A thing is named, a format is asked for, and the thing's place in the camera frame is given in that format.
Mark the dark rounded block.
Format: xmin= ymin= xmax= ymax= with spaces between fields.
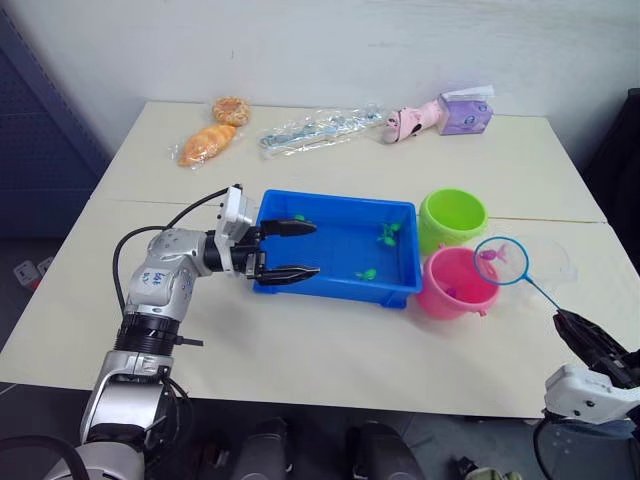
xmin=239 ymin=417 xmax=294 ymax=480

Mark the blue perforated metal cabinet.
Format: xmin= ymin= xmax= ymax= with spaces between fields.
xmin=0 ymin=9 xmax=114 ymax=241

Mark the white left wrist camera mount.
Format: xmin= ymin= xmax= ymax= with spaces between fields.
xmin=218 ymin=185 xmax=262 ymax=247

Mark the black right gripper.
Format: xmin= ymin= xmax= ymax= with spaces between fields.
xmin=552 ymin=308 xmax=640 ymax=390

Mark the pink plastic bucket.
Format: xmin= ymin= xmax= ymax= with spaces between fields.
xmin=416 ymin=245 xmax=501 ymax=322

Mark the purple tissue pack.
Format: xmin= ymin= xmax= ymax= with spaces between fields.
xmin=437 ymin=83 xmax=497 ymax=137

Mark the green plastic bucket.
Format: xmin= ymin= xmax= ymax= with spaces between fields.
xmin=417 ymin=187 xmax=489 ymax=255

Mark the blue plastic tub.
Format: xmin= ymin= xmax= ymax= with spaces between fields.
xmin=252 ymin=188 xmax=424 ymax=309

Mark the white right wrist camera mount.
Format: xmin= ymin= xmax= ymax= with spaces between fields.
xmin=543 ymin=363 xmax=640 ymax=426

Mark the clear plastic measuring cup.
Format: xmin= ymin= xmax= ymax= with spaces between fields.
xmin=514 ymin=238 xmax=581 ymax=284

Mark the round orange bread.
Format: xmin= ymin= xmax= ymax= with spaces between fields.
xmin=211 ymin=96 xmax=251 ymax=126

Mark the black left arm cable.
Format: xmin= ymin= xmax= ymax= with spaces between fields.
xmin=112 ymin=183 xmax=246 ymax=314

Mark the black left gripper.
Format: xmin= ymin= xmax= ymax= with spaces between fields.
xmin=229 ymin=218 xmax=322 ymax=287

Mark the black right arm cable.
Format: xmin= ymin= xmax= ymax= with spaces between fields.
xmin=531 ymin=412 xmax=569 ymax=480

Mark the long clear plastic bag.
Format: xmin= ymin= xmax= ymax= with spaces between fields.
xmin=257 ymin=102 xmax=386 ymax=162

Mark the blue hand fishing net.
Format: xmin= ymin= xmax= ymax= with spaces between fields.
xmin=473 ymin=236 xmax=564 ymax=316

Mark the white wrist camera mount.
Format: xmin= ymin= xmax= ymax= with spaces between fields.
xmin=218 ymin=185 xmax=262 ymax=247
xmin=543 ymin=363 xmax=640 ymax=426

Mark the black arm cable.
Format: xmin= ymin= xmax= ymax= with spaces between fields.
xmin=531 ymin=412 xmax=569 ymax=480
xmin=112 ymin=183 xmax=246 ymax=314

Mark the small white floor box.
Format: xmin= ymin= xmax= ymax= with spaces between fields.
xmin=14 ymin=257 xmax=54 ymax=289

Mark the bagged orange croissant bread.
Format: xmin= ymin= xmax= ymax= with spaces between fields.
xmin=169 ymin=123 xmax=239 ymax=170

